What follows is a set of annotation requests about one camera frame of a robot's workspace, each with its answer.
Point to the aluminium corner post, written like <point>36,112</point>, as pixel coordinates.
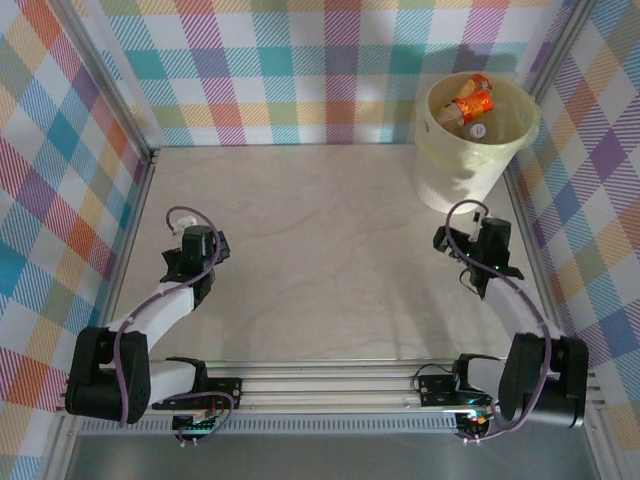
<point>108,82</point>
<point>570,25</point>

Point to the orange juice bottle yellow cap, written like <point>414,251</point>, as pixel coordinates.
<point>477,82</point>

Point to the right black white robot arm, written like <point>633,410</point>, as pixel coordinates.
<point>530,370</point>

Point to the left aluminium side rail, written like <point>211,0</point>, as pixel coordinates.
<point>138,200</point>

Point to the right controller circuit board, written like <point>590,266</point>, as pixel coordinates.
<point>475,422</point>

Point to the left aluminium corner post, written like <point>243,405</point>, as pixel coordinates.
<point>108,82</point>

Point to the grey metal base panel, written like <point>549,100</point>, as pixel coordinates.
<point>325,460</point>

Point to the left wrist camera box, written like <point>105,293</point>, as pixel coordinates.
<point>184,224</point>

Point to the aluminium front frame rail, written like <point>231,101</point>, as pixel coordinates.
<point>325,390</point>

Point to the small orange NFC bottle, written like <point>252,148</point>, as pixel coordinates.
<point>475,106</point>

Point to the translucent yellowish bin liner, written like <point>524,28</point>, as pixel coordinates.
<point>435,145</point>

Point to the aluminium side rail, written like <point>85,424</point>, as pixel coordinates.
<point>138,200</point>
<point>531,240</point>

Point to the white ribbed plastic bin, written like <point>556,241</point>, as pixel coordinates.
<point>450,192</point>

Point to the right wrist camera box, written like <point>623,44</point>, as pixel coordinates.
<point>476,232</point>

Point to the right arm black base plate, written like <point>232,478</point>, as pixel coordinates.
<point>435,392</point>

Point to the controller circuit board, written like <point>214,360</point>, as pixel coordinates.
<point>475,422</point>
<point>192,425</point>

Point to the crushed clear bottle white cap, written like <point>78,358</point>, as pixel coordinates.
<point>477,131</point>

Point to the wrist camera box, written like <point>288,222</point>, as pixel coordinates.
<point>476,232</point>
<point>184,224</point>

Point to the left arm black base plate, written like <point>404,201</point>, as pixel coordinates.
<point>227,390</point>

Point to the right aluminium corner post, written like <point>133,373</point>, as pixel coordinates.
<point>570,25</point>

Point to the right aluminium side rail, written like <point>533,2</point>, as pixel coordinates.
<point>531,240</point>

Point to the left controller circuit board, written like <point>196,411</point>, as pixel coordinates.
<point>192,425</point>

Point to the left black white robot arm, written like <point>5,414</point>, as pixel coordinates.
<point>100,380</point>

